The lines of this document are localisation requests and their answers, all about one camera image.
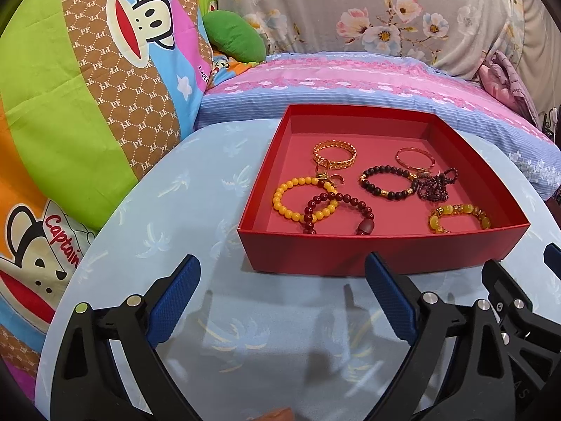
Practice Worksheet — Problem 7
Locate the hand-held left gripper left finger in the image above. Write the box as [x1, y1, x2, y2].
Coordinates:
[50, 254, 202, 421]

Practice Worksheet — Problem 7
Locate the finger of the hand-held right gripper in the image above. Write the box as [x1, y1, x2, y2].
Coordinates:
[481, 259, 561, 389]
[542, 243, 561, 269]

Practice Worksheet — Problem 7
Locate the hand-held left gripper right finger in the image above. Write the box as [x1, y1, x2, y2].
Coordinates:
[365, 252, 517, 421]

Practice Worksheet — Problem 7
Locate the red cardboard box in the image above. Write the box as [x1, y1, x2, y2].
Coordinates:
[237, 104, 531, 278]

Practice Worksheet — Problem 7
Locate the yellow glass bead bracelet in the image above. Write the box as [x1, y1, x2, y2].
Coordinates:
[428, 203, 491, 234]

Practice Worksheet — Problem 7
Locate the dark brown bead bracelet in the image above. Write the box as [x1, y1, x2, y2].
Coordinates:
[359, 165, 417, 201]

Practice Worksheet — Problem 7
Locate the purple small bead bracelet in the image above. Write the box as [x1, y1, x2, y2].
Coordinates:
[414, 167, 459, 201]

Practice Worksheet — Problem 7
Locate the dark red bead bracelet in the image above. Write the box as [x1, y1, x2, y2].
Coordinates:
[303, 191, 376, 236]

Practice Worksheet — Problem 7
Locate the thin rose gold bangle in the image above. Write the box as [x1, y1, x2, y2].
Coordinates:
[395, 148, 435, 173]

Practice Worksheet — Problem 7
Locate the orange bead bracelet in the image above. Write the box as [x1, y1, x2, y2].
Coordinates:
[272, 176, 341, 221]

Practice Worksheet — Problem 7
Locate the gold ring charm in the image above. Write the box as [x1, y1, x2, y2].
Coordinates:
[316, 160, 345, 186]

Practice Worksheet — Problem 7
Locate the gold chain bangle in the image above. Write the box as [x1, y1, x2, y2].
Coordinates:
[313, 139, 357, 170]

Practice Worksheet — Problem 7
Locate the dark wooden chair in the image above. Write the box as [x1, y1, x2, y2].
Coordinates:
[535, 104, 561, 143]

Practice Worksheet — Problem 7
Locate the pink quilted cloth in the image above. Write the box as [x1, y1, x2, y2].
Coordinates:
[478, 50, 539, 120]

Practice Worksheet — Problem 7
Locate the pink and blue striped bedsheet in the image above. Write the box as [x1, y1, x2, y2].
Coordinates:
[195, 52, 556, 202]

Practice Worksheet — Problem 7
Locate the cartoon monkey patterned pillow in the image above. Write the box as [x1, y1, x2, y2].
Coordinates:
[0, 0, 259, 387]

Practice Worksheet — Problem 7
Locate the green plush cushion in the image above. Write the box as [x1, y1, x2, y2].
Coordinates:
[202, 9, 266, 63]

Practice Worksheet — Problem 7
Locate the grey floral sheet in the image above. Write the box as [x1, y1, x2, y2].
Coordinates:
[210, 0, 546, 86]

